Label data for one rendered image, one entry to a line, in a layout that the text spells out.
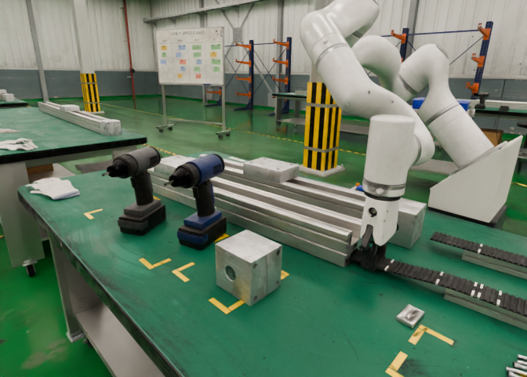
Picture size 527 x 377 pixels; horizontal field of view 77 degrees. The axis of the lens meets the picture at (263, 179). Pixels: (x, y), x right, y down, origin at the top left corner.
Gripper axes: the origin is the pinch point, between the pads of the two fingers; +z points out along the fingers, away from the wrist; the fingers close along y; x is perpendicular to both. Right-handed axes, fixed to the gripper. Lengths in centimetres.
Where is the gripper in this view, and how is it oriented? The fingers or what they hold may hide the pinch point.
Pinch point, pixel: (373, 256)
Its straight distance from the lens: 81.1
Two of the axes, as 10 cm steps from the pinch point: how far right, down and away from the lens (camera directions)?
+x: -7.7, -2.1, 6.0
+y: 6.3, -2.3, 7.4
